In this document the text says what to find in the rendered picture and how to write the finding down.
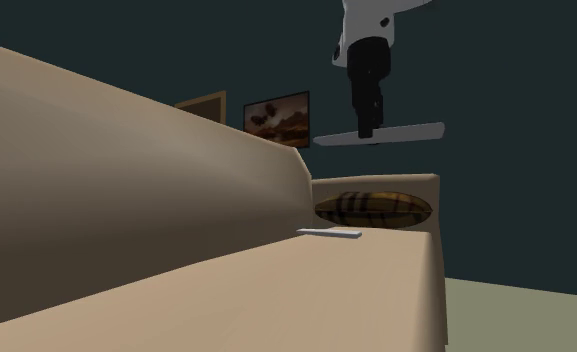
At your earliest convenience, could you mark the dark framed landscape picture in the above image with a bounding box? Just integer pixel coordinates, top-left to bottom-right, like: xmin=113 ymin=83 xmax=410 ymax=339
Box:
xmin=242 ymin=90 xmax=312 ymax=149

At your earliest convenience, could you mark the brown plaid cushion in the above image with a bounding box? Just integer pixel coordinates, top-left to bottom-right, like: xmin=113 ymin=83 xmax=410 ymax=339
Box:
xmin=313 ymin=190 xmax=434 ymax=230

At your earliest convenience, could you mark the grey flat bar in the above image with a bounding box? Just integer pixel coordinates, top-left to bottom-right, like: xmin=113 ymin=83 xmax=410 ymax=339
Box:
xmin=295 ymin=227 xmax=363 ymax=240

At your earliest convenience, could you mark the beige sofa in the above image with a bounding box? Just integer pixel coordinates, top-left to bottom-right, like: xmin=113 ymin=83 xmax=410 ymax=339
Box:
xmin=0 ymin=37 xmax=449 ymax=352

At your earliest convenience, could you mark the wooden framed wall picture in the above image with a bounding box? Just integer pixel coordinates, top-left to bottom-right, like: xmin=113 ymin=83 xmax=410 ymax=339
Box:
xmin=173 ymin=89 xmax=228 ymax=126

